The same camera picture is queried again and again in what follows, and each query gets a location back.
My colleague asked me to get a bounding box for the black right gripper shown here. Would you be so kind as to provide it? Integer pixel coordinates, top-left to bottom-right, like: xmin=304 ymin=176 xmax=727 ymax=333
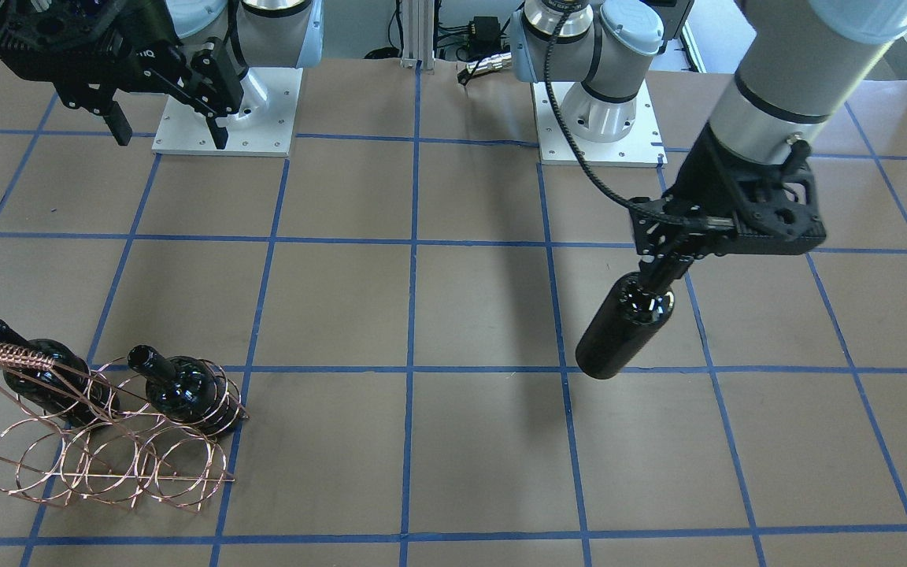
xmin=0 ymin=1 xmax=242 ymax=150

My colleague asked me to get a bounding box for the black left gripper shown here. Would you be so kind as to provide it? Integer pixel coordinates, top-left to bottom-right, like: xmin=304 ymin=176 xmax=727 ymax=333
xmin=629 ymin=126 xmax=827 ymax=276

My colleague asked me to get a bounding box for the dark wine bottle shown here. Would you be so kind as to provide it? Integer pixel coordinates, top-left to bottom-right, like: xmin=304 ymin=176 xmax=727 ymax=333
xmin=575 ymin=255 xmax=694 ymax=380
xmin=0 ymin=319 xmax=121 ymax=428

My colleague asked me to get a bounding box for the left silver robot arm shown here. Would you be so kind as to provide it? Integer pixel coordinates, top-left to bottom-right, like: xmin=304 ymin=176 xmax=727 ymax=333
xmin=509 ymin=1 xmax=907 ymax=280

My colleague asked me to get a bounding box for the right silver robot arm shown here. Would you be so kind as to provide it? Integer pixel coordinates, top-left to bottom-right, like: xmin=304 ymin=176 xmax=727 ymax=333
xmin=0 ymin=1 xmax=324 ymax=155

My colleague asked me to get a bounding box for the dark wine bottle in basket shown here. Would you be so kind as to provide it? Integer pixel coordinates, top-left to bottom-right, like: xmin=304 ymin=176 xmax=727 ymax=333
xmin=0 ymin=319 xmax=121 ymax=428

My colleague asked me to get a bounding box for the black power adapter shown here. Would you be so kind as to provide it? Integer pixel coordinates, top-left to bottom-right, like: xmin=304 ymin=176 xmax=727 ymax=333
xmin=468 ymin=16 xmax=502 ymax=57

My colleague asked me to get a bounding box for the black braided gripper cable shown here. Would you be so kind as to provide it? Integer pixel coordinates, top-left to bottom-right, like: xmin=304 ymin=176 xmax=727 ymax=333
xmin=544 ymin=16 xmax=734 ymax=231

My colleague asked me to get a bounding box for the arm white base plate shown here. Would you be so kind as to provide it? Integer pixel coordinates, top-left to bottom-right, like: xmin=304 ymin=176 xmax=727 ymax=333
xmin=532 ymin=82 xmax=668 ymax=168
xmin=152 ymin=68 xmax=305 ymax=158

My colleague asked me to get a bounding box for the aluminium frame post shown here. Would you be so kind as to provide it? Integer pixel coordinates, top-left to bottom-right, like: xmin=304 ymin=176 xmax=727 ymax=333
xmin=398 ymin=0 xmax=438 ymax=74

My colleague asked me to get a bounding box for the copper wire wine basket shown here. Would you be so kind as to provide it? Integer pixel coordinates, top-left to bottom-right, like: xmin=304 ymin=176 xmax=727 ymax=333
xmin=0 ymin=343 xmax=236 ymax=513

